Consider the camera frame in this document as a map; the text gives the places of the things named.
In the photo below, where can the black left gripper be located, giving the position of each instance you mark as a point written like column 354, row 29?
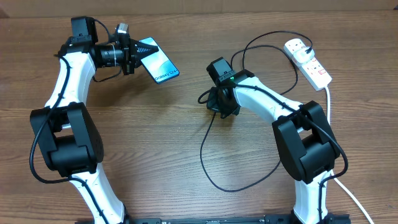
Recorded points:
column 132, row 50

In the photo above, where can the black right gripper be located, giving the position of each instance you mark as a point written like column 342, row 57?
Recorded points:
column 214, row 105

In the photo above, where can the Samsung Galaxy smartphone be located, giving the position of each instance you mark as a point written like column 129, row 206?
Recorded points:
column 158, row 65

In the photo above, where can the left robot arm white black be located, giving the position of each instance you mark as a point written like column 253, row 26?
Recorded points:
column 67, row 146

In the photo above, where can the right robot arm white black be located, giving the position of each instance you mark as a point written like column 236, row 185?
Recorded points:
column 305, row 142

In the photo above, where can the white charger plug adapter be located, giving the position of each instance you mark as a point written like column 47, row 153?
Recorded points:
column 304, row 55

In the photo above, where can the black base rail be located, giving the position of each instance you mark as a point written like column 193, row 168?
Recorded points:
column 217, row 220

